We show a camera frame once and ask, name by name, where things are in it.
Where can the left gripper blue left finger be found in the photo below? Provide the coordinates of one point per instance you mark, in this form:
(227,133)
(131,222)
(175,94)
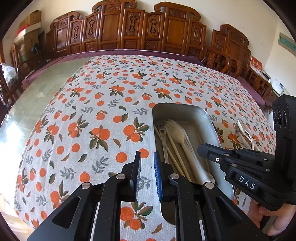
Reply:
(92,212)

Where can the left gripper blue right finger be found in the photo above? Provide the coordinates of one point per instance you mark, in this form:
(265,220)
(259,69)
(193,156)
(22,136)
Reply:
(202,212)

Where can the white plastic spoon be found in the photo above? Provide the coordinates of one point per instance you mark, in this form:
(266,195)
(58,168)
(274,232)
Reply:
(243,128)

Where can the wooden chopstick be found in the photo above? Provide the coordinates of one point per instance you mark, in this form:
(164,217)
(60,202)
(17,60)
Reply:
(178,155)
(169,153)

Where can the white plastic fork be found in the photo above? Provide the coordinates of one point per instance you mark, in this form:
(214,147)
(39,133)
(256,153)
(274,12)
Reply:
(179,135)

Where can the metal smiley spoon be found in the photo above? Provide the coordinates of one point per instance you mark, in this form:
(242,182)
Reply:
(162,133)

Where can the person's right hand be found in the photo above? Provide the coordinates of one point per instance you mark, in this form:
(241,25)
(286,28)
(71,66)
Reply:
(283,216)

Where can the metal fork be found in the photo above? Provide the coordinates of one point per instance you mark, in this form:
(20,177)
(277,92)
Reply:
(240,137)

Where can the purple armchair cushion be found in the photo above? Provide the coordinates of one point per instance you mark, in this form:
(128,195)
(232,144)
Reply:
(258,99)

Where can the grey metal tray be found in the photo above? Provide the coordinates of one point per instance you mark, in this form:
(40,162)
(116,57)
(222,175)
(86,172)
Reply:
(200,130)

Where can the orange print tablecloth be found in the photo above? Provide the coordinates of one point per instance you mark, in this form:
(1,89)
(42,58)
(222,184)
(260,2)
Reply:
(102,115)

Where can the red box on cabinet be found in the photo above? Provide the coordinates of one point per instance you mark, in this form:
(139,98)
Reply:
(255,64)

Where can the carved wooden armchair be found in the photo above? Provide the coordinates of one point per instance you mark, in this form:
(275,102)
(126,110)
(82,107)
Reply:
(234,43)

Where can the wooden dining chair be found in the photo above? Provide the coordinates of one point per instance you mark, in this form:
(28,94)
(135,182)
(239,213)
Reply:
(10,95)

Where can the white plastic bag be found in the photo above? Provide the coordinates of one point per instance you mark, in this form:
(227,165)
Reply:
(10,75)

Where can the carved wooden sofa bench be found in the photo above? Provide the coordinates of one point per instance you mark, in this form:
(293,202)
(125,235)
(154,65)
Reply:
(171,28)

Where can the stacked cardboard boxes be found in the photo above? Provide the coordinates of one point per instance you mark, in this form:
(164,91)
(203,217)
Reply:
(27,36)

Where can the wall electrical panel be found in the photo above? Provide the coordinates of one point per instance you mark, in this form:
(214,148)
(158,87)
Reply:
(287,43)

